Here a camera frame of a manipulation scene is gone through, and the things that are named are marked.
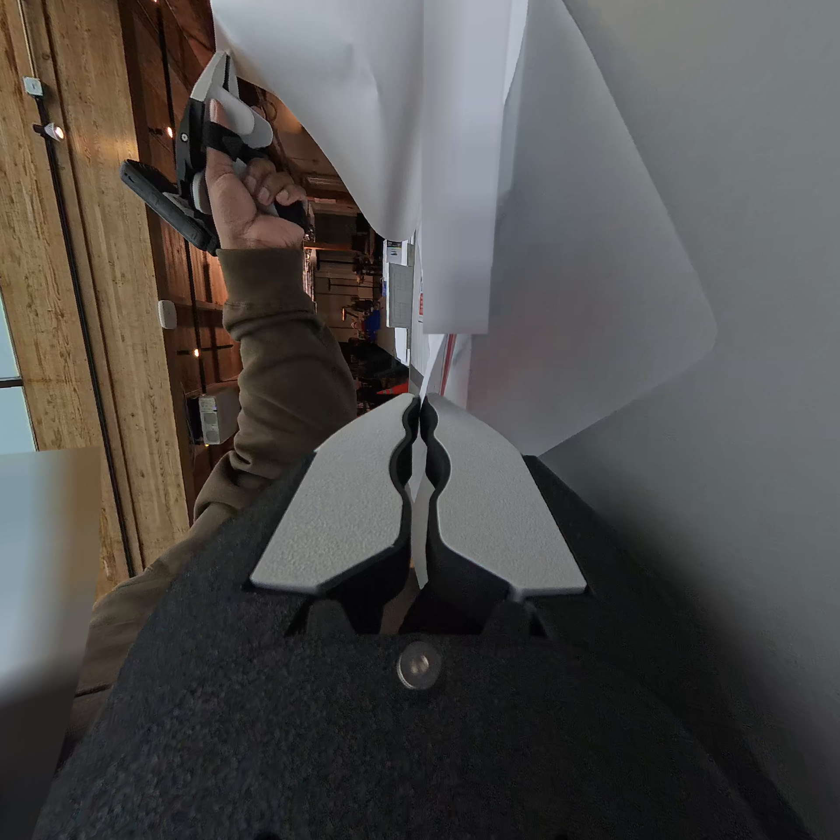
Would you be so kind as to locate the person's left forearm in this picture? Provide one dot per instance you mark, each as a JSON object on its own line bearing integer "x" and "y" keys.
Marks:
{"x": 289, "y": 367}

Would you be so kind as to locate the small white wall sensor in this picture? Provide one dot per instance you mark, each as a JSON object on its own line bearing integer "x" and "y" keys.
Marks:
{"x": 31, "y": 86}

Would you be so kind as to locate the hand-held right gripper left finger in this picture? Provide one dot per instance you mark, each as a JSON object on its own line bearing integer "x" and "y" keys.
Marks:
{"x": 334, "y": 512}

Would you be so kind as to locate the white wall device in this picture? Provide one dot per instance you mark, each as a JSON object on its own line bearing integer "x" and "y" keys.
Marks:
{"x": 167, "y": 315}

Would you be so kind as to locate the large white paper sheet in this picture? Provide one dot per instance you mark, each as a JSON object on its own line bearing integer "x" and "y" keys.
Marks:
{"x": 590, "y": 262}
{"x": 367, "y": 98}

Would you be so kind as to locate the white notice board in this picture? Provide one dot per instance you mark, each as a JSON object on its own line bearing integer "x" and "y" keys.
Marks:
{"x": 398, "y": 289}

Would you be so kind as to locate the person's left hand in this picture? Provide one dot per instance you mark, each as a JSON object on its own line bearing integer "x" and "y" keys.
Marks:
{"x": 253, "y": 210}

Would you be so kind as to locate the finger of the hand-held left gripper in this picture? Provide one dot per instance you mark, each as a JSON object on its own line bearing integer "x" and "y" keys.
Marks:
{"x": 211, "y": 75}

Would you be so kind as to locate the black wall conduit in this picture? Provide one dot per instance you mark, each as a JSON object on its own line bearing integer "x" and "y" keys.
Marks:
{"x": 85, "y": 315}

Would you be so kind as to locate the wall spot lamp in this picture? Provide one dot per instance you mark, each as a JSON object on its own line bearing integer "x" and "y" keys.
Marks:
{"x": 51, "y": 131}

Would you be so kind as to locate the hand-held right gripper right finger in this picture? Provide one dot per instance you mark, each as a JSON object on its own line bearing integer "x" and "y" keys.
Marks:
{"x": 499, "y": 512}

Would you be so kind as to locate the white wall speaker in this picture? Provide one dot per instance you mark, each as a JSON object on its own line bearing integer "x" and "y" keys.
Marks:
{"x": 218, "y": 417}

